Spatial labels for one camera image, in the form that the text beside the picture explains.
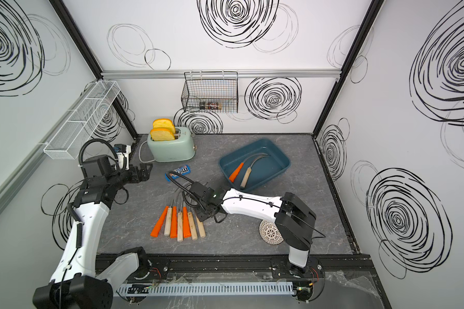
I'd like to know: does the blue candy packet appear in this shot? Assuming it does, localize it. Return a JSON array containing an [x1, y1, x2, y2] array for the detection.
[[165, 165, 191, 182]]

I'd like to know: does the white wire wall shelf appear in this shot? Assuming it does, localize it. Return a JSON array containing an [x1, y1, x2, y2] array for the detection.
[[43, 81, 121, 160]]

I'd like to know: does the wooden handled sickle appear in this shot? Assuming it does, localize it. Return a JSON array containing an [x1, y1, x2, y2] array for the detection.
[[240, 154, 269, 189]]

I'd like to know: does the white toaster cord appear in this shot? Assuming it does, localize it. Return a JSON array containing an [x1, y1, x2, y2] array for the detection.
[[138, 140, 156, 164]]

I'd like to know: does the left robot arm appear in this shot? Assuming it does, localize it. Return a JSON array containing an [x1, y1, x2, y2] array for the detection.
[[32, 139, 153, 308]]

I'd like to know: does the teal plastic storage box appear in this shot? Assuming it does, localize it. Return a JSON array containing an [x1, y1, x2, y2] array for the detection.
[[219, 139, 291, 192]]

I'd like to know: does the jar in wire basket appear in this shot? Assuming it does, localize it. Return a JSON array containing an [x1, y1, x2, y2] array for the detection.
[[198, 101, 222, 110]]

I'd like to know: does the orange handled sickle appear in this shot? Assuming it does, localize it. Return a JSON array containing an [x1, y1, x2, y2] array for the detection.
[[228, 153, 262, 182]]

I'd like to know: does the grey slotted cable duct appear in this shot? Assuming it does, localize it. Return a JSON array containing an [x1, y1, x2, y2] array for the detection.
[[115, 282, 295, 297]]

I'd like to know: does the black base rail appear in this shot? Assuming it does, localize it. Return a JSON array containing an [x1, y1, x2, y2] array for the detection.
[[94, 252, 376, 279]]

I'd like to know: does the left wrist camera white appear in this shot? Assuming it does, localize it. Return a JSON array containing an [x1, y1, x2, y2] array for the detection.
[[113, 144, 131, 170]]

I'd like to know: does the rear toast slice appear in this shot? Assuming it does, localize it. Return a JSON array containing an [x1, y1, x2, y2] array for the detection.
[[152, 118, 176, 134]]

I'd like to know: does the toast slice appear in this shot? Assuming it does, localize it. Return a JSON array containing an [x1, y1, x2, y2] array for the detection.
[[152, 118, 176, 134], [150, 127, 175, 142]]

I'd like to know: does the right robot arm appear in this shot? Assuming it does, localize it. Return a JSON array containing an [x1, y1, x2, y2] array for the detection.
[[187, 182, 317, 270]]

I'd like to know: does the black wire wall basket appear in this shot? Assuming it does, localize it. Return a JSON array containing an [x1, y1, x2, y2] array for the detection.
[[180, 71, 239, 113]]

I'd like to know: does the white round strainer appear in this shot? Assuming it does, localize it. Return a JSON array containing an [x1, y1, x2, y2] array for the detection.
[[259, 220, 284, 245]]

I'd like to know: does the mint green toaster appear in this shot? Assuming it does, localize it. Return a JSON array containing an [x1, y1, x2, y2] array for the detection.
[[147, 127, 196, 162]]

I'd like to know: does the orange sickle far left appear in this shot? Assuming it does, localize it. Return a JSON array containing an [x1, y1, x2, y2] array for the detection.
[[150, 206, 169, 238]]

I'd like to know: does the front toast slice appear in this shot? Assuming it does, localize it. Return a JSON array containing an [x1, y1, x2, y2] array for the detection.
[[150, 127, 175, 142]]

